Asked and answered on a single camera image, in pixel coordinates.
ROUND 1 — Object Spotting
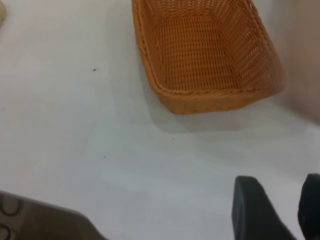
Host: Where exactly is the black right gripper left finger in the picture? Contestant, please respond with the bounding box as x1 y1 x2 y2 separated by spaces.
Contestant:
231 175 299 240

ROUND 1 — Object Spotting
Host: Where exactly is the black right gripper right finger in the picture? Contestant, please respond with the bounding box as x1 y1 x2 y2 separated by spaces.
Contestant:
296 173 320 240

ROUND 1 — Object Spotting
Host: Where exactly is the orange woven wicker basket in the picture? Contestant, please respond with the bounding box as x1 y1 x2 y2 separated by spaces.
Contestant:
131 0 287 116

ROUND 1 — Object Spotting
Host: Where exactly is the black cable loop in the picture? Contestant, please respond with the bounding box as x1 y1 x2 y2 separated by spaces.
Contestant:
0 194 24 217
0 223 17 240

